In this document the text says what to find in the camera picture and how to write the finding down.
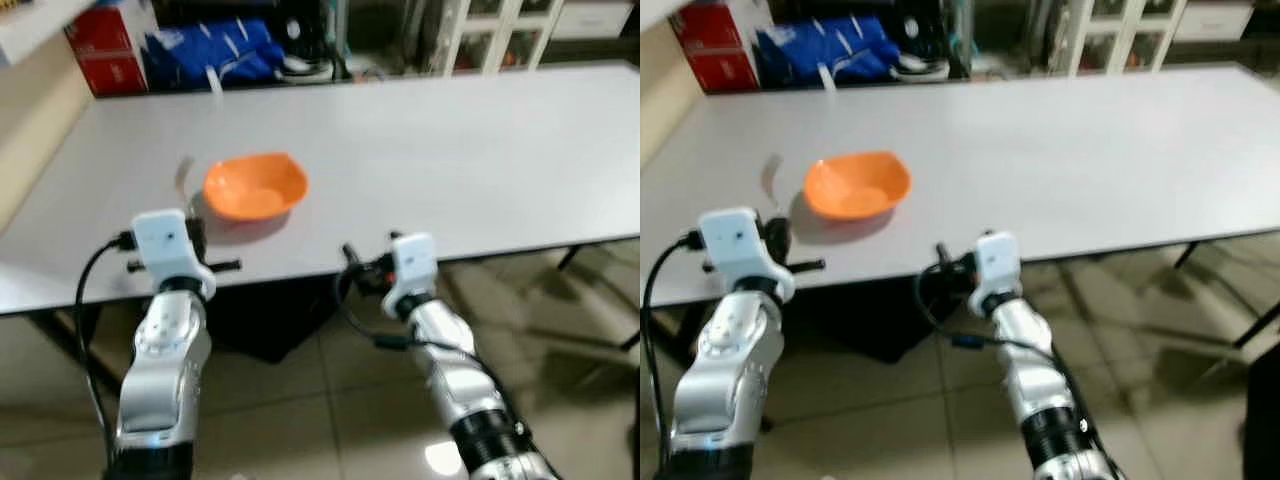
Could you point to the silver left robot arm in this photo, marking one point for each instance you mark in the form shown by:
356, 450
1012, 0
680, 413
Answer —
165, 370
720, 375

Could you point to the red cardboard box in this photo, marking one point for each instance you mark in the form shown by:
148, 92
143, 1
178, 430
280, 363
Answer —
110, 50
715, 45

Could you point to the blue fabric bag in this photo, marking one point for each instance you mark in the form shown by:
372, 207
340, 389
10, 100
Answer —
205, 55
820, 50

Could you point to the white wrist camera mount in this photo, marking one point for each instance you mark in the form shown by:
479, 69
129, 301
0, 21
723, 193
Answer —
997, 265
412, 268
165, 245
735, 245

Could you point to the white glass door cabinet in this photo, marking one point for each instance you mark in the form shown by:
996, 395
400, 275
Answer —
1130, 35
500, 35

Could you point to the orange plastic bowl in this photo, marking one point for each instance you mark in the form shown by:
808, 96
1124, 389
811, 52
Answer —
255, 188
858, 186

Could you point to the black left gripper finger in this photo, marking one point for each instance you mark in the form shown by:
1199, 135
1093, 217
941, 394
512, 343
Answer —
776, 236
196, 235

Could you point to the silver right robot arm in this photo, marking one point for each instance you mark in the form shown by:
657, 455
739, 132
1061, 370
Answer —
1040, 380
460, 380

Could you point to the white spoon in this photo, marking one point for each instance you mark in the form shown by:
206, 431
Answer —
770, 180
183, 182

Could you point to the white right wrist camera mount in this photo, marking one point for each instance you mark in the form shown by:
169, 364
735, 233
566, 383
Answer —
412, 268
997, 265

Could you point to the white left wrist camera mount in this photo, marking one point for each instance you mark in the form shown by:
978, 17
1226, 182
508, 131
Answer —
165, 245
735, 245

